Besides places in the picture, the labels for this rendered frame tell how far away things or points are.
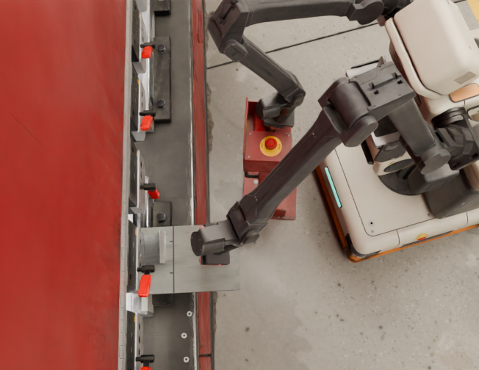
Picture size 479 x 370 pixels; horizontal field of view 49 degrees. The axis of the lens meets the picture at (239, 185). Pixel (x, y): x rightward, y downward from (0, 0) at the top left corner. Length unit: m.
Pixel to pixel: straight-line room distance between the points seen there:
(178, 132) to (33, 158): 1.01
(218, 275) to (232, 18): 0.65
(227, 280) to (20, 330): 0.83
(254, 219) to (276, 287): 1.31
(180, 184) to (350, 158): 0.92
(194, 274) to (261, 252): 1.05
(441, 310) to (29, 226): 2.10
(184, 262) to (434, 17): 0.86
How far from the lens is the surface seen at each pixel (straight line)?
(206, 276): 1.43
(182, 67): 1.79
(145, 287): 1.22
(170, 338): 1.55
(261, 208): 1.12
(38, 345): 0.73
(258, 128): 1.82
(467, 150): 1.39
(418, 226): 2.29
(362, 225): 2.24
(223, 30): 1.29
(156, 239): 1.42
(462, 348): 2.58
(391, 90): 0.97
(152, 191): 1.36
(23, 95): 0.71
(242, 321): 2.42
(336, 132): 0.97
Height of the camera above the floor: 2.41
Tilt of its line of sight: 72 degrees down
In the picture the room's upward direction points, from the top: 4 degrees counter-clockwise
